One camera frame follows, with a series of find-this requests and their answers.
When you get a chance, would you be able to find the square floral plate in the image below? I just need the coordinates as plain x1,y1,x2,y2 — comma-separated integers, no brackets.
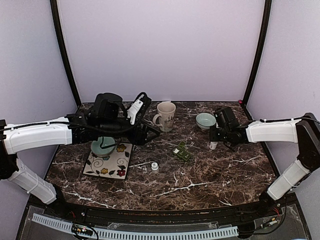
82,142,134,180

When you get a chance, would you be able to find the white pill bottle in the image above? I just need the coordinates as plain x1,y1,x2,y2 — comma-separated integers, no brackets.
209,141,218,150
151,162,159,173

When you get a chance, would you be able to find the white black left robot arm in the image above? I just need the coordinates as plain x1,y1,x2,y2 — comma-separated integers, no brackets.
0,92,160,218

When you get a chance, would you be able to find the black frame post right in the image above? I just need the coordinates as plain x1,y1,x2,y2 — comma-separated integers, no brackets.
242,0,273,108

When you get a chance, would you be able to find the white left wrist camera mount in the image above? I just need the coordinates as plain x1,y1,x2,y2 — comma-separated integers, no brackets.
127,99,143,125

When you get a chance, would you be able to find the striped light blue bowl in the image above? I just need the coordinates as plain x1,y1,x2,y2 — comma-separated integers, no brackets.
195,112,217,130

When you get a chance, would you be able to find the plain celadon green bowl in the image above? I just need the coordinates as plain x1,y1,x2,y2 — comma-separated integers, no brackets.
90,137,116,157

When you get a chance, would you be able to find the white slotted cable duct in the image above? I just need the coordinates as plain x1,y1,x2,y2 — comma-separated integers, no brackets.
31,213,239,240

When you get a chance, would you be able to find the black front table rail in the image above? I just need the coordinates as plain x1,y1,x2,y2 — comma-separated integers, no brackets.
19,192,304,231

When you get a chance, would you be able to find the black frame post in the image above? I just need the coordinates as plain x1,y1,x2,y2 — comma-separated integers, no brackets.
49,0,82,107
242,0,273,108

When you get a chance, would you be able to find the black frame post left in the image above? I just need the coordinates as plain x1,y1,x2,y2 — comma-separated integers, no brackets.
49,0,82,107

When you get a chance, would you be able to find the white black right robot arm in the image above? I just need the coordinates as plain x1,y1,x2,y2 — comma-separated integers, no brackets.
209,107,320,217

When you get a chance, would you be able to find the green weekly pill organizer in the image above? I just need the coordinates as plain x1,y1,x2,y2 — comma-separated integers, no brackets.
172,141,192,162

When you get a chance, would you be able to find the white mug with coral pattern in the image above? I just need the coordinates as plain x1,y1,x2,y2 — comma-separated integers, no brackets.
152,101,176,132

